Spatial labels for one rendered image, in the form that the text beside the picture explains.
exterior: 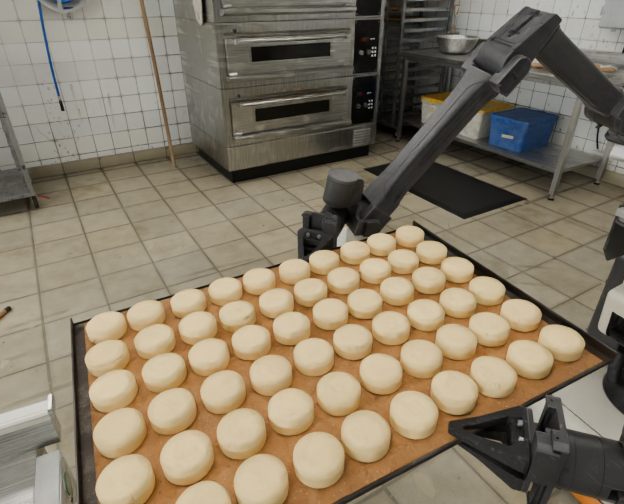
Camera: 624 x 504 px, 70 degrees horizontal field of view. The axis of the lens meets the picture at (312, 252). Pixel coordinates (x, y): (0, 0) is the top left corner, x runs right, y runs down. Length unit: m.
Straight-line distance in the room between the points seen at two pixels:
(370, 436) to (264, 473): 0.11
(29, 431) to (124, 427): 0.25
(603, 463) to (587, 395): 1.22
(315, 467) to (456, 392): 0.18
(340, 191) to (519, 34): 0.41
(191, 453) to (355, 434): 0.16
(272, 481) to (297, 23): 3.55
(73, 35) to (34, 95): 0.57
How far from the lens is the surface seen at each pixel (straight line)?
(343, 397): 0.51
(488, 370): 0.57
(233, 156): 3.72
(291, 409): 0.50
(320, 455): 0.47
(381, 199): 0.89
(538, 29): 0.93
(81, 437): 0.57
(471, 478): 1.74
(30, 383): 2.24
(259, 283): 0.68
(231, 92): 3.61
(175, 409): 0.53
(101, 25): 4.36
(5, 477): 0.78
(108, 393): 0.57
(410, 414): 0.50
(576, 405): 1.69
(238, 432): 0.49
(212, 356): 0.57
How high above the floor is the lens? 1.40
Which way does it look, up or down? 31 degrees down
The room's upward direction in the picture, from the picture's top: straight up
